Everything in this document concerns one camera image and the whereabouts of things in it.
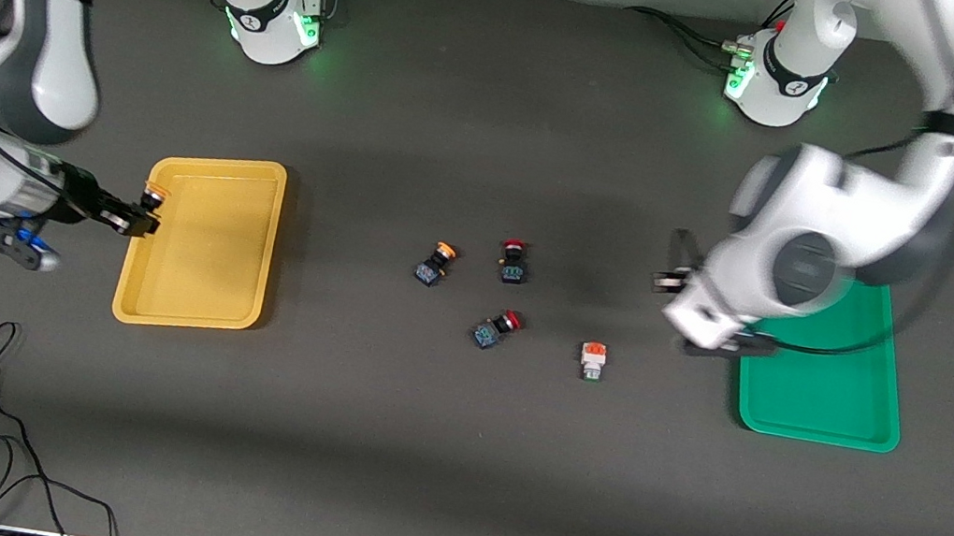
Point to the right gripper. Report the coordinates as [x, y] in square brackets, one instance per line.
[83, 199]

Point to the green plastic tray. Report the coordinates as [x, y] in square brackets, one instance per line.
[817, 395]

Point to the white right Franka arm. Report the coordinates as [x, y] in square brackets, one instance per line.
[46, 52]

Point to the yellow plastic tray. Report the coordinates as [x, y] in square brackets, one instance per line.
[200, 255]

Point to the red mushroom push button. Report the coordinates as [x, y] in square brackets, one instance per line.
[494, 331]
[513, 264]

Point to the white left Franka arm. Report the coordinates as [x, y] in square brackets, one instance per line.
[825, 216]

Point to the yellow cap push button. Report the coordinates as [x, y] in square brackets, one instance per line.
[437, 264]
[154, 194]

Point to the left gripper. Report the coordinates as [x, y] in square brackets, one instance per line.
[672, 281]

